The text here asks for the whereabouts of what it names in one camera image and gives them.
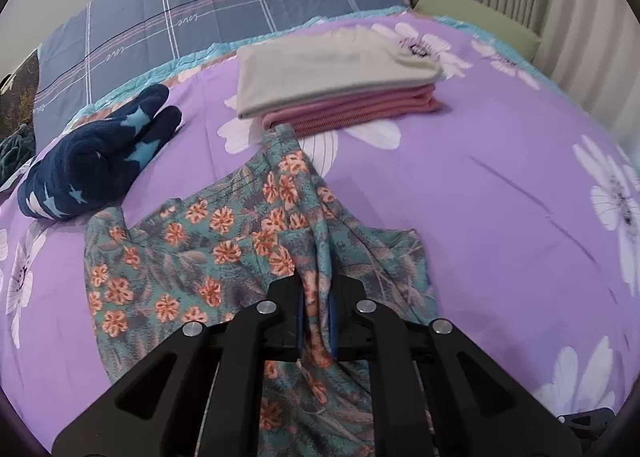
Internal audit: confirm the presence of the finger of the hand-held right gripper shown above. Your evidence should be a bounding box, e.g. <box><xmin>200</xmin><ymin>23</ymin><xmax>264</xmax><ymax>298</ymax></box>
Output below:
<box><xmin>556</xmin><ymin>407</ymin><xmax>617</xmax><ymax>446</ymax></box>

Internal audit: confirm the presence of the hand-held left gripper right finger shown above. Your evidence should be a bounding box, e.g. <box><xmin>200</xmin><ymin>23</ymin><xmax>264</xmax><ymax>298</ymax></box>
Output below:
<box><xmin>327</xmin><ymin>274</ymin><xmax>584</xmax><ymax>457</ymax></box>

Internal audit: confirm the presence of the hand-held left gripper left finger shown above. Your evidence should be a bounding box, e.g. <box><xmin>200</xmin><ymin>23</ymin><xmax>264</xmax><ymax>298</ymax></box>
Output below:
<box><xmin>52</xmin><ymin>269</ymin><xmax>306</xmax><ymax>457</ymax></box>

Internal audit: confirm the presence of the teal floral garment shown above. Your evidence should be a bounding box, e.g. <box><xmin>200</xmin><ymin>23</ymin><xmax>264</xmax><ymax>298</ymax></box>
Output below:
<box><xmin>82</xmin><ymin>124</ymin><xmax>442</xmax><ymax>457</ymax></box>

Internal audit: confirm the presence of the purple floral bedsheet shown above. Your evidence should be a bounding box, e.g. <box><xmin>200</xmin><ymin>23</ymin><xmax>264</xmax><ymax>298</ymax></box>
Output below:
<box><xmin>0</xmin><ymin>12</ymin><xmax>640</xmax><ymax>449</ymax></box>

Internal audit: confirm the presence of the pink folded cloth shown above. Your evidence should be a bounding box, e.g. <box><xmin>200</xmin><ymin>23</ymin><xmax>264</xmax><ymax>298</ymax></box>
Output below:
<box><xmin>261</xmin><ymin>84</ymin><xmax>445</xmax><ymax>138</ymax></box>

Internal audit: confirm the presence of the grey folded cloth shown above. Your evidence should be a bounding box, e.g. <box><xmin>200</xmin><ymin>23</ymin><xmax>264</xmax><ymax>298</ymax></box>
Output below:
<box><xmin>235</xmin><ymin>29</ymin><xmax>444</xmax><ymax>120</ymax></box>

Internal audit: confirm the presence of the navy star-print garment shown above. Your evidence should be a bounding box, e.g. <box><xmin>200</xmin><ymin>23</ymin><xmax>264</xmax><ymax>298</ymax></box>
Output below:
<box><xmin>17</xmin><ymin>83</ymin><xmax>184</xmax><ymax>222</ymax></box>

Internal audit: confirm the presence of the blue plaid pillow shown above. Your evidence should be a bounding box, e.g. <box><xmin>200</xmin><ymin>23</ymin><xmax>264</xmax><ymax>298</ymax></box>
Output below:
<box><xmin>32</xmin><ymin>0</ymin><xmax>414</xmax><ymax>118</ymax></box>

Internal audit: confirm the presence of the teal fuzzy blanket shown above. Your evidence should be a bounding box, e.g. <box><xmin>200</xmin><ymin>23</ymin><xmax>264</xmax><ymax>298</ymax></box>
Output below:
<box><xmin>0</xmin><ymin>134</ymin><xmax>36</xmax><ymax>192</ymax></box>

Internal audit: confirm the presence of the green cushion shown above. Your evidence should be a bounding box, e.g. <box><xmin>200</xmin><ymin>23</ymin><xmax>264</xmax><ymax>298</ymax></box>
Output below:
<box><xmin>412</xmin><ymin>0</ymin><xmax>544</xmax><ymax>64</ymax></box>

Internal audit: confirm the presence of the dark floral cushion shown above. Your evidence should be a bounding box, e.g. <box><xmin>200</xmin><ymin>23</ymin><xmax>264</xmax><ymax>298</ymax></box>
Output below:
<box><xmin>0</xmin><ymin>49</ymin><xmax>42</xmax><ymax>138</ymax></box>

